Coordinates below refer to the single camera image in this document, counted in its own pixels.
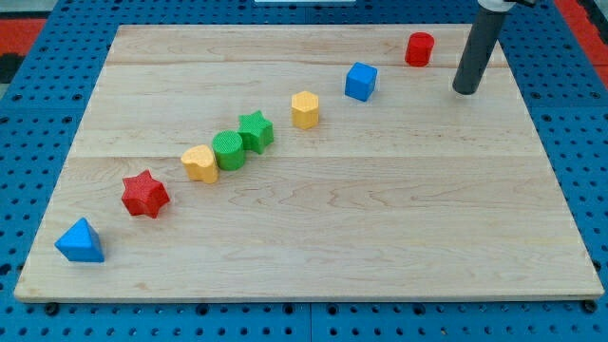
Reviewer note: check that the blue cube block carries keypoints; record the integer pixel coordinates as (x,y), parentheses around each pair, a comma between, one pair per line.
(360,81)

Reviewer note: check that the wooden board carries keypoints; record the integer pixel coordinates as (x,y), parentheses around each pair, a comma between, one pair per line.
(419,194)

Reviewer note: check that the green star block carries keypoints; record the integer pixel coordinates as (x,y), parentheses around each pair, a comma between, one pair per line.
(256,131)

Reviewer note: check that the yellow hexagon block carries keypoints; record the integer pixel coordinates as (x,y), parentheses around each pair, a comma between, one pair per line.
(305,110)

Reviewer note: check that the red cylinder block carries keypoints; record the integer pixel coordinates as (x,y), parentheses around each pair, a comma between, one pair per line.
(419,49)

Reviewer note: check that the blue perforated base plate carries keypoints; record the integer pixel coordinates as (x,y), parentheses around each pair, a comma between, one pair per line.
(47,98)

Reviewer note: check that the yellow heart block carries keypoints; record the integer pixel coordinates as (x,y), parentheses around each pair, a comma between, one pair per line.
(200,164)

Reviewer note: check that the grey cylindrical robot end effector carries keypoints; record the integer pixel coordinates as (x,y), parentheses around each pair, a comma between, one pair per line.
(481,41)

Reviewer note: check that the blue triangle block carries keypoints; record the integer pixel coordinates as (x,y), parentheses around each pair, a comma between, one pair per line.
(81,243)

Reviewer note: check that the red star block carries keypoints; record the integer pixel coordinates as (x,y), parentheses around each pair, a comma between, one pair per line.
(143,195)

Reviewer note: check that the green cylinder block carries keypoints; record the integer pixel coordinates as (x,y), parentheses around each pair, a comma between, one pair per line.
(229,150)

